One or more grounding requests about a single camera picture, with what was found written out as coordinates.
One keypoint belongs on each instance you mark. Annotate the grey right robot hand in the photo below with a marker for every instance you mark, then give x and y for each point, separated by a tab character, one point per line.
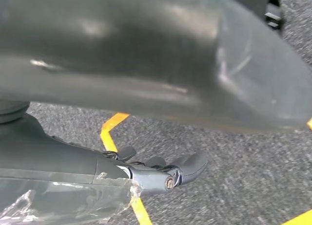
122	55

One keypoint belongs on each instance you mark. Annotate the yellow floor tape rectangle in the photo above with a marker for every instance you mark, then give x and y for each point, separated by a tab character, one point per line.
107	136

